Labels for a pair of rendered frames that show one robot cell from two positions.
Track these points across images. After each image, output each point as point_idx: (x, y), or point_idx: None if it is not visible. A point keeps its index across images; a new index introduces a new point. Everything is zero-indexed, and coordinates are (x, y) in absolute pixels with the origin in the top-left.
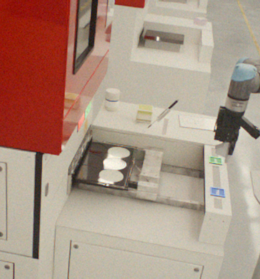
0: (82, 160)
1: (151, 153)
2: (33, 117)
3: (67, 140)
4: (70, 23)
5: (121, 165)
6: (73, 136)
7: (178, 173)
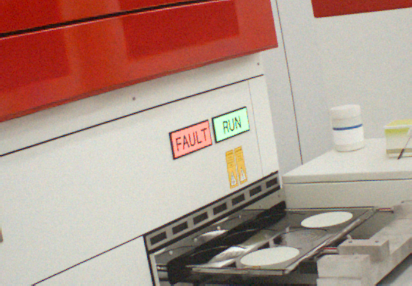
0: (228, 240)
1: (407, 212)
2: None
3: (11, 106)
4: None
5: (313, 237)
6: (148, 161)
7: None
